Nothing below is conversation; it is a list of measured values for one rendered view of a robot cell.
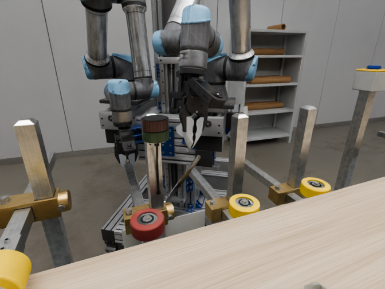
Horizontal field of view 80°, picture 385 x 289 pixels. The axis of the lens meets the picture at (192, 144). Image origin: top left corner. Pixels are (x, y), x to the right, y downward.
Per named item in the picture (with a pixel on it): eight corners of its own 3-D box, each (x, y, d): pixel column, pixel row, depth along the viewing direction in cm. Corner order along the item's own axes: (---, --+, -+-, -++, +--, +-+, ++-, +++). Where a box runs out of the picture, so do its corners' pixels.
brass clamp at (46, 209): (8, 214, 54) (2, 195, 52) (73, 201, 58) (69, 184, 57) (-1, 231, 48) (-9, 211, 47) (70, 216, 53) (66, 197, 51)
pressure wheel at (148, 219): (132, 246, 61) (127, 210, 56) (161, 238, 63) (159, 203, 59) (136, 271, 54) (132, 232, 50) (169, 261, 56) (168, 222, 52)
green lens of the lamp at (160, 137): (140, 136, 54) (139, 127, 53) (165, 133, 56) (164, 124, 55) (145, 144, 49) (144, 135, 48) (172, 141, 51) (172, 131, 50)
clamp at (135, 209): (124, 223, 65) (122, 209, 64) (170, 212, 70) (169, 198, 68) (126, 237, 61) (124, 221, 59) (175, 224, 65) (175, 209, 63)
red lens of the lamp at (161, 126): (139, 125, 53) (138, 116, 52) (164, 122, 55) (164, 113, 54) (144, 133, 48) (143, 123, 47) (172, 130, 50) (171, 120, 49)
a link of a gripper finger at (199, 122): (188, 144, 70) (190, 114, 69) (201, 148, 66) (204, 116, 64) (180, 145, 68) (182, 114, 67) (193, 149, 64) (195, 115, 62)
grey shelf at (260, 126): (224, 139, 369) (230, 31, 313) (272, 133, 395) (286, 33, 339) (238, 149, 330) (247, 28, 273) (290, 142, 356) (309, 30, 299)
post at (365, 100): (329, 198, 98) (357, 89, 81) (337, 195, 99) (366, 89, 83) (338, 204, 94) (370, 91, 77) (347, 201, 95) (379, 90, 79)
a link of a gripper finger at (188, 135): (180, 145, 68) (182, 114, 67) (193, 149, 64) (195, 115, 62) (171, 146, 66) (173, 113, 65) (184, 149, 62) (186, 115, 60)
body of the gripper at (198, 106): (188, 114, 70) (191, 73, 68) (208, 116, 64) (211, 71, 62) (168, 113, 66) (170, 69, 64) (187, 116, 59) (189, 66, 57)
